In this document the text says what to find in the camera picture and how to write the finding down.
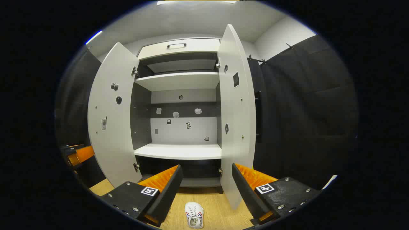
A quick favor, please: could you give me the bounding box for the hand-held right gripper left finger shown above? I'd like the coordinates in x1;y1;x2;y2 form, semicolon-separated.
97;164;184;228

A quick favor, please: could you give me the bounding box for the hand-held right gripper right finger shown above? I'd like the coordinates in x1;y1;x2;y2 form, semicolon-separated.
232;163;322;228

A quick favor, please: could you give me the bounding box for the white canvas shoe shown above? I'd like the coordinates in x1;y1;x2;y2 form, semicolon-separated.
185;202;204;229

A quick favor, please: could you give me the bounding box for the white shoe cabinet door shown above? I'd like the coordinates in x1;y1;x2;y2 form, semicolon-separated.
87;42;143;189
217;24;257;210

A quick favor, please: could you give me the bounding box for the white shoe cabinet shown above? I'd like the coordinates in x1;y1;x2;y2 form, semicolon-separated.
130;37;224;194

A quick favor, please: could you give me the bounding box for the white cabinet drawer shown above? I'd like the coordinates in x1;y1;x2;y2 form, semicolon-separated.
137;38;221;60

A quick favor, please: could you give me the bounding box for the white paper sheet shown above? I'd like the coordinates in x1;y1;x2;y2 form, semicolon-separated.
321;174;338;191

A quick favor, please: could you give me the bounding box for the black padded door handle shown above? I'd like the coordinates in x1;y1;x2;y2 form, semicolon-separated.
255;91;262;142

